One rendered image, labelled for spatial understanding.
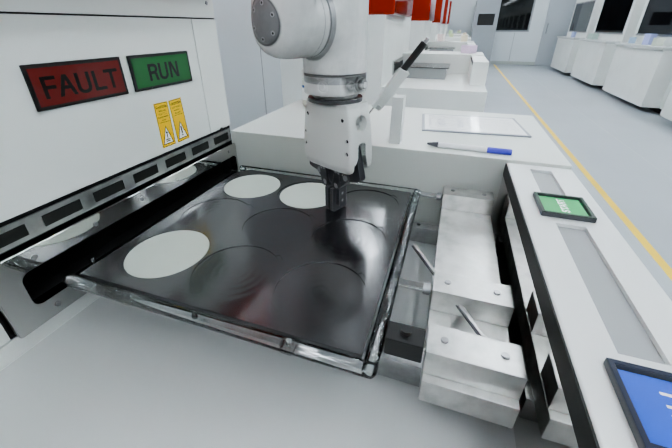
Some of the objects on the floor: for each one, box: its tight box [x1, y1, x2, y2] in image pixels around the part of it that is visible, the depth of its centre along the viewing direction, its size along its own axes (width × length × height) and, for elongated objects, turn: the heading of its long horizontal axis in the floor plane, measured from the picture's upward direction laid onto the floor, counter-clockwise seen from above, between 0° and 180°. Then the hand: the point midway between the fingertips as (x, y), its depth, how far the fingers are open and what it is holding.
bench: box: [550, 0, 608, 74], centre depth 884 cm, size 108×180×200 cm, turn 161°
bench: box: [570, 0, 657, 88], centre depth 698 cm, size 108×180×200 cm, turn 161°
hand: (335, 196), depth 53 cm, fingers closed
